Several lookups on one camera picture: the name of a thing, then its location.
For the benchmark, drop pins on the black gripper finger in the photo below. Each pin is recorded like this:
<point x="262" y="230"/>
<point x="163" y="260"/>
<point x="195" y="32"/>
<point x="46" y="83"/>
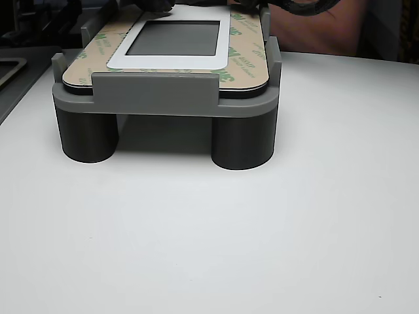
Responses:
<point x="134" y="4"/>

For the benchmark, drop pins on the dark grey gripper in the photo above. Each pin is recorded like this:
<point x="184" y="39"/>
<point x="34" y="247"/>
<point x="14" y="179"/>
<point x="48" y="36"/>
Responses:
<point x="248" y="2"/>

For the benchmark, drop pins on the tan printed protective film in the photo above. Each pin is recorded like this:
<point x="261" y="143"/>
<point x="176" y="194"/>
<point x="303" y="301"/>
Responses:
<point x="248" y="65"/>

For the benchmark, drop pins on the white panel with grey window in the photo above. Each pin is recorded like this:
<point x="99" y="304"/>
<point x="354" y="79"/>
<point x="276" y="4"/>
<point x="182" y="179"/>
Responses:
<point x="163" y="63"/>

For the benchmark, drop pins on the grey fixture with dark legs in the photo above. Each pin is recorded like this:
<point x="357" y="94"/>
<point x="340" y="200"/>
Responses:
<point x="157" y="91"/>

